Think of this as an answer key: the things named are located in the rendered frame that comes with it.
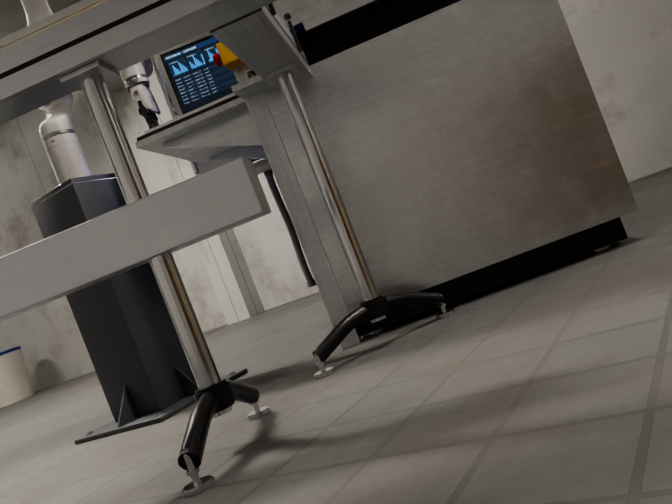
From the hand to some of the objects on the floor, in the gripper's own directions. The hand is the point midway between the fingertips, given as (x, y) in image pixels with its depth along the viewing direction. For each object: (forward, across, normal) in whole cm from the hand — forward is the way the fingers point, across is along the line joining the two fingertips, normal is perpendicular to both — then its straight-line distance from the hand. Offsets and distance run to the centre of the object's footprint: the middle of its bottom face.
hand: (155, 129), depth 230 cm
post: (+93, +9, +38) cm, 101 cm away
